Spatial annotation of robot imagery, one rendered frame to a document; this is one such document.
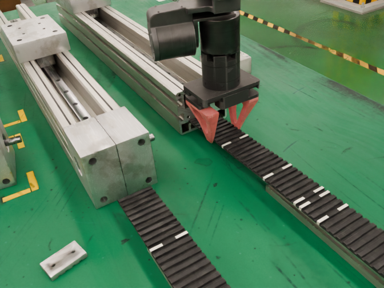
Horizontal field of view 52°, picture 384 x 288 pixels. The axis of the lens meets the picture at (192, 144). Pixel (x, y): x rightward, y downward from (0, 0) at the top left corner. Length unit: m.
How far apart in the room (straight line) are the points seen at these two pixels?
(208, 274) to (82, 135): 0.27
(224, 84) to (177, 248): 0.24
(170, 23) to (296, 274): 0.35
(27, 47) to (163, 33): 0.42
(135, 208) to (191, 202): 0.09
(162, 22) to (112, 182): 0.23
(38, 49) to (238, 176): 0.51
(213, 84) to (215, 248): 0.23
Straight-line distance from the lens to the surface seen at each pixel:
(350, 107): 0.80
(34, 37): 0.91
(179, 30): 0.54
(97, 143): 0.56
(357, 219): 0.52
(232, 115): 0.67
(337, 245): 0.52
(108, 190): 0.58
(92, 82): 0.75
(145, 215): 0.52
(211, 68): 0.57
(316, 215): 0.51
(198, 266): 0.46
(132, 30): 0.99
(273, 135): 0.70
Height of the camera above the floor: 1.18
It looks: 36 degrees down
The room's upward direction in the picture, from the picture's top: 6 degrees counter-clockwise
